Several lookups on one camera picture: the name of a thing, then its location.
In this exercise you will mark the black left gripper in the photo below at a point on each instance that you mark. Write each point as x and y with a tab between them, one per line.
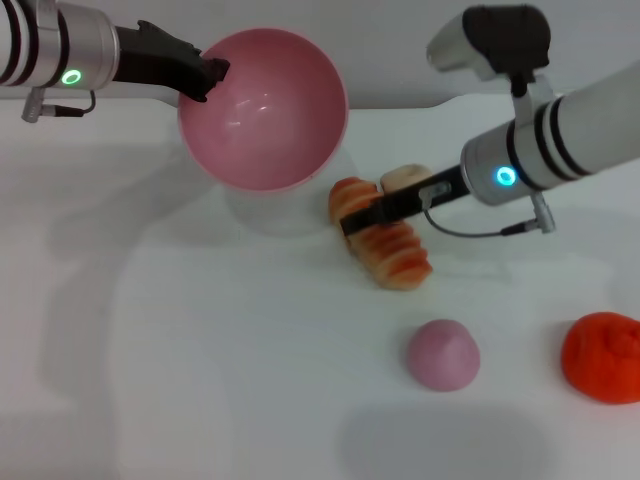
155	62

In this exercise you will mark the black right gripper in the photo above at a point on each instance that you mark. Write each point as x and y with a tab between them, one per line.
425	197

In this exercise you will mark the long striped bread roll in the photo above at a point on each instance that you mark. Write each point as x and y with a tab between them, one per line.
395	250

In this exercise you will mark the pink plastic bowl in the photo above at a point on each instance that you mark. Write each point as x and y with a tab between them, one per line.
265	115

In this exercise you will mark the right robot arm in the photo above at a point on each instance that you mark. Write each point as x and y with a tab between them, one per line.
560	140

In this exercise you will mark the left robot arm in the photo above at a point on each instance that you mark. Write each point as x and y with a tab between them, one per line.
50	50

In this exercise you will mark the beige round bun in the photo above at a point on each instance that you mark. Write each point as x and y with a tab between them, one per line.
402	177

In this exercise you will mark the pink round bun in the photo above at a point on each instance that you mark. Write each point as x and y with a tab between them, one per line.
442	357

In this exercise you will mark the orange-red round bun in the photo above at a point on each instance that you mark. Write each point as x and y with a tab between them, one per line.
605	357

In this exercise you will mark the right wrist camera housing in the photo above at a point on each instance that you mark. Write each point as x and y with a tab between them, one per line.
495	42

